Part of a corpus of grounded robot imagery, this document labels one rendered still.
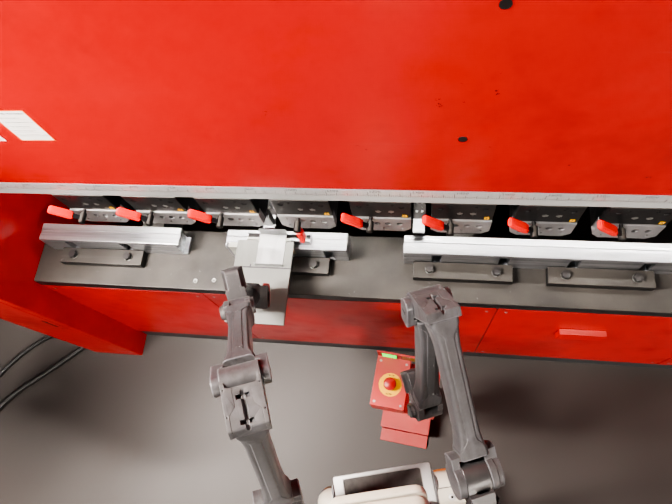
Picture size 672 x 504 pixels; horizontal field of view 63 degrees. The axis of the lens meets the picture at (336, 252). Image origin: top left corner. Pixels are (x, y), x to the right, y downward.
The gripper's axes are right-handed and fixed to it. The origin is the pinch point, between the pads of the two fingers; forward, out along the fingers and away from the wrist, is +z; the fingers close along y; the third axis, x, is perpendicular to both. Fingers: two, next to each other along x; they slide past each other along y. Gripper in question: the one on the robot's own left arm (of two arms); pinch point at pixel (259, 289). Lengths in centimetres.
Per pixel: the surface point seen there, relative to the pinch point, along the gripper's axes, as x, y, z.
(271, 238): -13.5, -0.5, 11.7
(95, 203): -25, 41, -15
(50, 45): -56, 14, -67
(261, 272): -3.8, 1.2, 6.2
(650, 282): -3, -113, 17
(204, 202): -26.5, 9.3, -16.4
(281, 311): 6.4, -6.6, 0.3
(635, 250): -13, -107, 15
